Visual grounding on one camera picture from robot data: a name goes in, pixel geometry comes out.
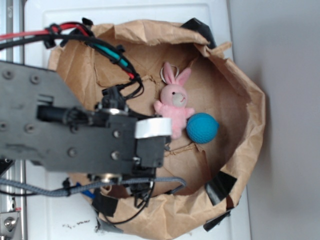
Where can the white plastic tray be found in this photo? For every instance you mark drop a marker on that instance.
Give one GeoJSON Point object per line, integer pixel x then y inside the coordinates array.
{"type": "Point", "coordinates": [72, 218]}

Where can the blue textured ball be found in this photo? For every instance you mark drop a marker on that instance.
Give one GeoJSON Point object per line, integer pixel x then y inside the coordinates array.
{"type": "Point", "coordinates": [202, 128]}

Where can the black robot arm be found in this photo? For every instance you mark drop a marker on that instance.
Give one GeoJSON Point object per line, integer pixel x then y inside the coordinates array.
{"type": "Point", "coordinates": [42, 121]}

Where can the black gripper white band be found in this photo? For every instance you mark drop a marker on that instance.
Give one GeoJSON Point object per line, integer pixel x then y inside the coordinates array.
{"type": "Point", "coordinates": [135, 145]}

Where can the brown paper bag bin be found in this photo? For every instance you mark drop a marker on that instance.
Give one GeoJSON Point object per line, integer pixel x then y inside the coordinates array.
{"type": "Point", "coordinates": [216, 173]}

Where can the pink plush bunny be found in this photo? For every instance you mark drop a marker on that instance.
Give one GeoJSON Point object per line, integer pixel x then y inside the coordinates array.
{"type": "Point", "coordinates": [173, 100]}

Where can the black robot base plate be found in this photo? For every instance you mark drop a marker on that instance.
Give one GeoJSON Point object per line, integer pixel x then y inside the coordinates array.
{"type": "Point", "coordinates": [5, 165]}

